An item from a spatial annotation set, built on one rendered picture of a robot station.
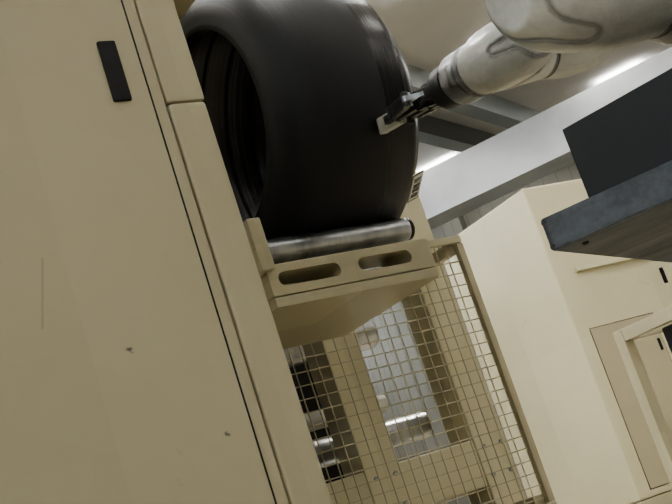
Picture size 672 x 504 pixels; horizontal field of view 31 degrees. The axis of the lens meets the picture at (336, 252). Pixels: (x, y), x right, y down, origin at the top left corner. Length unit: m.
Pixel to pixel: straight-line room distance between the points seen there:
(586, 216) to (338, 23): 0.99
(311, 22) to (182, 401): 1.12
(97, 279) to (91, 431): 0.16
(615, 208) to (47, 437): 0.66
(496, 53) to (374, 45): 0.43
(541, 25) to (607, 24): 0.08
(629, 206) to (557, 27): 0.23
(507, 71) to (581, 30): 0.46
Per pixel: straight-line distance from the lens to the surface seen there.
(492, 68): 1.91
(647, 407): 4.56
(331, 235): 2.21
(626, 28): 1.49
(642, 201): 1.37
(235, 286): 1.33
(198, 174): 1.37
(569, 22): 1.44
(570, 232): 1.40
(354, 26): 2.28
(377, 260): 2.26
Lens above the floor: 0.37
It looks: 13 degrees up
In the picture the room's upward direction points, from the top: 19 degrees counter-clockwise
